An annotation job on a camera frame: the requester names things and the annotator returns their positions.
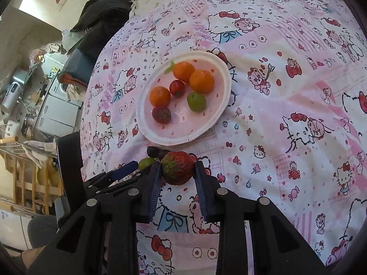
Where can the dark purple grape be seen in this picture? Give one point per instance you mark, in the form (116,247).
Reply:
(153,151)

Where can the pink strawberry-print plate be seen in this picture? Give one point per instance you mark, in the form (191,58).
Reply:
(183,126)

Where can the black jacket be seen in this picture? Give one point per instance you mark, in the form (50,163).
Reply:
(100,17)

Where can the red cherry tomato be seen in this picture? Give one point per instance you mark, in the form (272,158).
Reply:
(177,88)

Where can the white kitchen cabinet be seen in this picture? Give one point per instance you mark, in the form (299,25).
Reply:
(57,114)

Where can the steel pot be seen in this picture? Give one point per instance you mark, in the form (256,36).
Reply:
(27,123)

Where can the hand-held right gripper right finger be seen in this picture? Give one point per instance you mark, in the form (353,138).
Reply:
(202,192)

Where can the pink bag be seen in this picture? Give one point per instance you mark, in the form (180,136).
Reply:
(37,54)

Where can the large red strawberry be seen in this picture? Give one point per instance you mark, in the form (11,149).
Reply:
(179,169)

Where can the silver kettle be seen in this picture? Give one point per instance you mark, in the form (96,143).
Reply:
(11,94)

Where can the green grape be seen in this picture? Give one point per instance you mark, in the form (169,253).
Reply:
(196,101)
(145,163)

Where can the person's bare leg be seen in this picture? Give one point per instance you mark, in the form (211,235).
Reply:
(31,256)

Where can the dark grey shorts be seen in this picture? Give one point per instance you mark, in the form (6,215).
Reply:
(40,229)

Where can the white cloth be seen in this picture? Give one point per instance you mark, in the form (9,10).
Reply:
(37,154)

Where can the blue-grey armchair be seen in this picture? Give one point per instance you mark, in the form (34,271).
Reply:
(77,66)

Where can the pink cartoon-print blanket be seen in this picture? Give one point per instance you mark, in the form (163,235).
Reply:
(286,106)

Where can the wooden rack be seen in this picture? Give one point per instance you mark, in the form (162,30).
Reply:
(28,183)

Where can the white plastic bag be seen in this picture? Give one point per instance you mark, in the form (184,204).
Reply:
(68,38)

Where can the orange tangerine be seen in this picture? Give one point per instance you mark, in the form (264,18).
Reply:
(159,96)
(201,81)
(183,71)

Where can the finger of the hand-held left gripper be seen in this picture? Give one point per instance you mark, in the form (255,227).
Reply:
(126,169)
(120,184)

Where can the beige towel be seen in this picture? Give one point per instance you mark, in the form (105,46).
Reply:
(73,91)

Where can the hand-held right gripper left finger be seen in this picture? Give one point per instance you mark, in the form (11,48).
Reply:
(154,189)

